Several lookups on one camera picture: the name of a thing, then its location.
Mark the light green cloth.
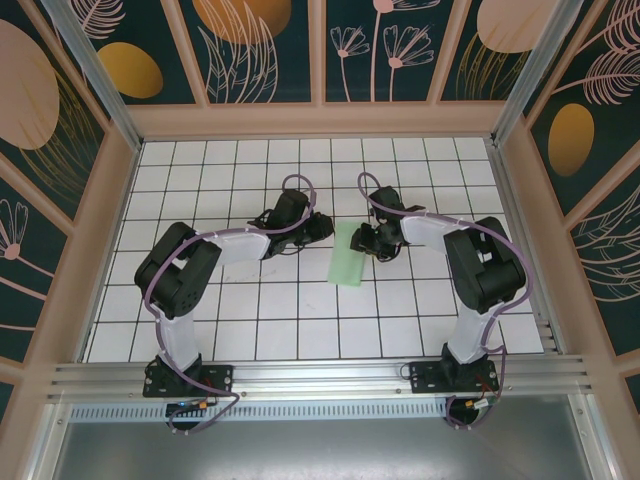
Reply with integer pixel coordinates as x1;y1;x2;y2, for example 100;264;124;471
324;218;367;289

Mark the grey metal sheet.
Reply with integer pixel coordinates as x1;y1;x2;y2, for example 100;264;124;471
49;420;601;480

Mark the aluminium side rail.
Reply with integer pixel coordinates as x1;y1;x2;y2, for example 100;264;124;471
487;139;566;354

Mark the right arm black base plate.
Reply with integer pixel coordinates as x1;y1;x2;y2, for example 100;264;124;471
408;360;499;396

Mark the long aluminium mounting rail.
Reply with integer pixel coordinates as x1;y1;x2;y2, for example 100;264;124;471
47;353;599;401

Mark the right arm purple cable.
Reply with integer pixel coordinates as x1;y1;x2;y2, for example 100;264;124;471
357;171;531;432

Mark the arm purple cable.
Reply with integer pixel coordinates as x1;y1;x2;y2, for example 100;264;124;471
141;173;320;436
357;171;531;432

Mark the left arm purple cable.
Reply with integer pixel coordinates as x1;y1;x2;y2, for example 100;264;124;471
141;173;320;436

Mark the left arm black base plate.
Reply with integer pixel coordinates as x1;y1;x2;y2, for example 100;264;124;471
143;363;235;399

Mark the perforated metal cable tray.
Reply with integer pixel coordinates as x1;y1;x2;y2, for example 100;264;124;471
69;403;451;421

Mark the aluminium frame post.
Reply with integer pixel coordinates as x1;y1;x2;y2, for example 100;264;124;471
42;0;144;151
492;0;586;146

